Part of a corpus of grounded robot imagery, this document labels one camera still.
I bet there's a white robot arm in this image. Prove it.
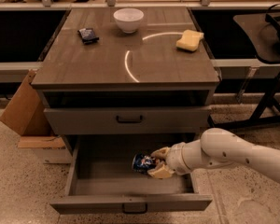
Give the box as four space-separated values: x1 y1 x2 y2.
148 128 280 184

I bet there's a brown cardboard box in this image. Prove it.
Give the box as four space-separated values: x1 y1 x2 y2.
0 70 72 164

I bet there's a closed grey upper drawer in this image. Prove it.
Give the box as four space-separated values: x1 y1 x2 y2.
44 106 210 135

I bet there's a blue pepsi can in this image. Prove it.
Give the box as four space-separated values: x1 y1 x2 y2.
132 154 161 175

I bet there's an open grey lower drawer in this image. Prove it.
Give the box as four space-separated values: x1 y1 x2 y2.
50 133 212 215

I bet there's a dark blue snack packet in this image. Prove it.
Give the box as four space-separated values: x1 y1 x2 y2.
77 28 99 44

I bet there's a yellow sponge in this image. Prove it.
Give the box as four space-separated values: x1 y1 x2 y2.
176 30 204 51

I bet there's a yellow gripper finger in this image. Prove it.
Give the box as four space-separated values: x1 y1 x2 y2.
147 163 174 179
150 147 170 160

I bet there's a grey drawer cabinet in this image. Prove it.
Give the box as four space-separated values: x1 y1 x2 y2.
32 7 219 148

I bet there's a white bowl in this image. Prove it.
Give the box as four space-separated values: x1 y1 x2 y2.
113 8 144 34

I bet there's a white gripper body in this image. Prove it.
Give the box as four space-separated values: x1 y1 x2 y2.
166 142 191 175

